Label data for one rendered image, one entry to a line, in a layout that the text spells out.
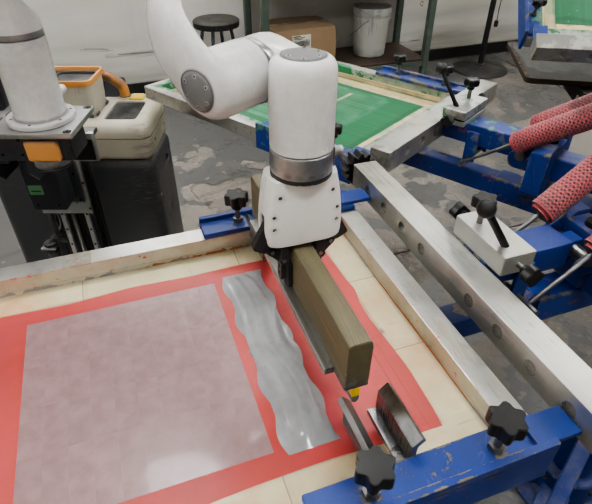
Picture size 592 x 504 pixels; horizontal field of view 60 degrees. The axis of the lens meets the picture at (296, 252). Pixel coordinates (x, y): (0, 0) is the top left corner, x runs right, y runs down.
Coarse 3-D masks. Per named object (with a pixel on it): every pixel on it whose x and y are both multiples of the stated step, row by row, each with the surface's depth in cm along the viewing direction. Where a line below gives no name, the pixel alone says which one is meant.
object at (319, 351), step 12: (252, 228) 82; (276, 264) 74; (276, 276) 73; (288, 288) 70; (288, 300) 69; (300, 312) 67; (300, 324) 66; (312, 336) 63; (312, 348) 62; (324, 348) 62; (324, 360) 60; (324, 372) 60
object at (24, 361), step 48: (144, 288) 88; (192, 288) 88; (0, 336) 79; (48, 336) 79; (96, 336) 79; (144, 336) 79; (192, 336) 79; (240, 336) 79; (0, 384) 72; (48, 384) 72; (96, 384) 72
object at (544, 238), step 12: (540, 228) 87; (552, 228) 87; (528, 240) 84; (540, 240) 84; (552, 240) 84; (564, 240) 84; (540, 252) 82; (552, 252) 84; (564, 252) 85; (540, 264) 84; (552, 264) 85; (504, 276) 83
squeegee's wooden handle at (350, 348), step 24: (312, 264) 64; (312, 288) 62; (336, 288) 61; (312, 312) 64; (336, 312) 58; (336, 336) 57; (360, 336) 55; (336, 360) 59; (360, 360) 56; (360, 384) 58
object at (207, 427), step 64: (128, 384) 72; (192, 384) 72; (256, 384) 72; (320, 384) 72; (384, 384) 72; (0, 448) 64; (64, 448) 64; (128, 448) 64; (192, 448) 64; (256, 448) 64; (320, 448) 64
